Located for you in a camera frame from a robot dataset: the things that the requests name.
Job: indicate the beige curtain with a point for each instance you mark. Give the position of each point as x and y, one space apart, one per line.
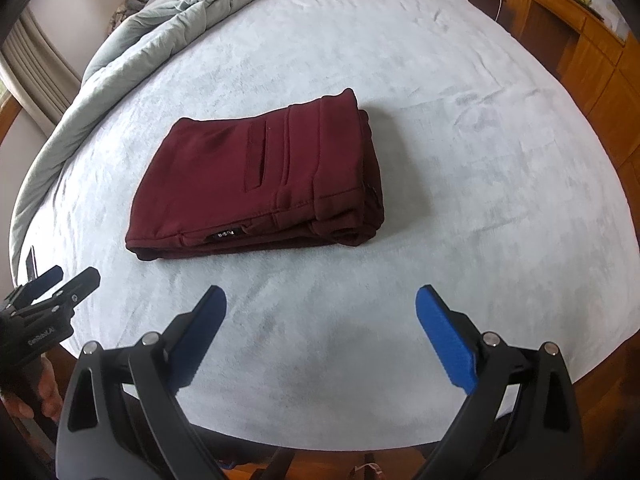
35 70

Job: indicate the grey duvet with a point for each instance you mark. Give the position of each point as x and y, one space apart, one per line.
165 25

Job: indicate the person's left hand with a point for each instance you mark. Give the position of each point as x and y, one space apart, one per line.
52 387

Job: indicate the wooden cabinet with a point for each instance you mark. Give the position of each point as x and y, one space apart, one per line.
590 50

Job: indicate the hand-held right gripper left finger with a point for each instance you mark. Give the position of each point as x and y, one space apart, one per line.
200 327

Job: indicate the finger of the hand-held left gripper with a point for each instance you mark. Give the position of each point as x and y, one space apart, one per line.
75 290
42 282

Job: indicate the maroon pants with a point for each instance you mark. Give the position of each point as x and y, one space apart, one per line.
260 175

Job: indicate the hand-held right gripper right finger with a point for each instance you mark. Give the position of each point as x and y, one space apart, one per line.
445 337

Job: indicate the white bed mattress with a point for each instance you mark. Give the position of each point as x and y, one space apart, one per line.
400 185

